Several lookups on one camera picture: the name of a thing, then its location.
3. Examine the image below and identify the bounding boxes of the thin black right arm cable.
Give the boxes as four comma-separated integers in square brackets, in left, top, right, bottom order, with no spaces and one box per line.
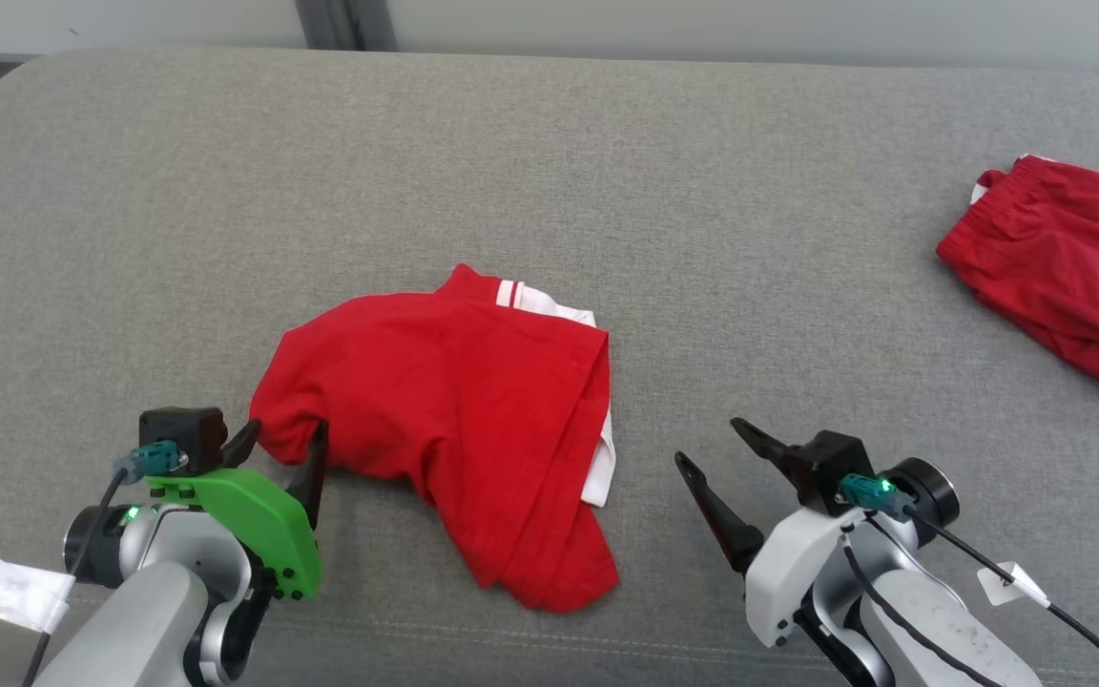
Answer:
[840,534,982,687]

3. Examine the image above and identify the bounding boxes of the grey metal partition post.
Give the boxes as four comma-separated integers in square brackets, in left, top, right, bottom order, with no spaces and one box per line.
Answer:
[297,0,398,51]

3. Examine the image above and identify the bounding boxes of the red shorts with white stripe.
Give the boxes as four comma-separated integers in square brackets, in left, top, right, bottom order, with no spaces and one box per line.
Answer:
[936,155,1099,394]

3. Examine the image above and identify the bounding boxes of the grey fabric sofa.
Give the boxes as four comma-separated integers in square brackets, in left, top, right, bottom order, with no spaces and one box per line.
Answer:
[0,48,1099,687]

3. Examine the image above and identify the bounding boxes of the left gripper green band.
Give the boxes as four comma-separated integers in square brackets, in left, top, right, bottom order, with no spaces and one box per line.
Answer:
[63,420,329,600]

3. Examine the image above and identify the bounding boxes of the white right cable label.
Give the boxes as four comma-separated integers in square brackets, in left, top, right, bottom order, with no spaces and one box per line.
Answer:
[977,561,1051,609]

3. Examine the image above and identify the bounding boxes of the red Bulls 23 jersey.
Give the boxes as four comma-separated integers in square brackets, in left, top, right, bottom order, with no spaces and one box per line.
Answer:
[249,264,620,614]

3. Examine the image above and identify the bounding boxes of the left camera cable teal plug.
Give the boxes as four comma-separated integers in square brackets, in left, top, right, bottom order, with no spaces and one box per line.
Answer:
[23,441,178,687]

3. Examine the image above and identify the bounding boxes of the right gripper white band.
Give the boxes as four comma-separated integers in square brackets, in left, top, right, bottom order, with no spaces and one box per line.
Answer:
[674,417,961,645]

